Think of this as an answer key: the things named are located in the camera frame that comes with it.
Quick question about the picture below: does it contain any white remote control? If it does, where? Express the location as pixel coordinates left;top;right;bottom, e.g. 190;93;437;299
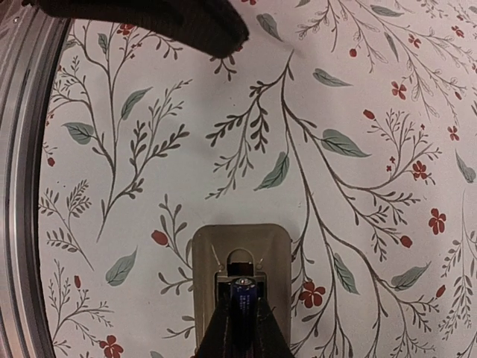
192;224;291;357

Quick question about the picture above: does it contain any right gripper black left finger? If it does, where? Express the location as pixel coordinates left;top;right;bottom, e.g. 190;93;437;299
195;296;233;358

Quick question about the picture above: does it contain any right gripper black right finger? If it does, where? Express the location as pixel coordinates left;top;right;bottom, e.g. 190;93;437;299
253;298;293;358

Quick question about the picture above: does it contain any black battery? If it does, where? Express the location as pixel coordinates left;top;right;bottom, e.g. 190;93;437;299
230;277;258;341

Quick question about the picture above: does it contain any front aluminium rail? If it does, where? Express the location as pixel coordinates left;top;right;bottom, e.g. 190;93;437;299
1;1;70;357

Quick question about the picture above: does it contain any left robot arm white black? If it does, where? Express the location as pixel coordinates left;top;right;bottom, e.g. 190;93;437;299
22;0;250;59

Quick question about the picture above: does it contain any floral patterned table mat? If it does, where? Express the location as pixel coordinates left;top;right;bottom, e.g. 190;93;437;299
39;1;476;357

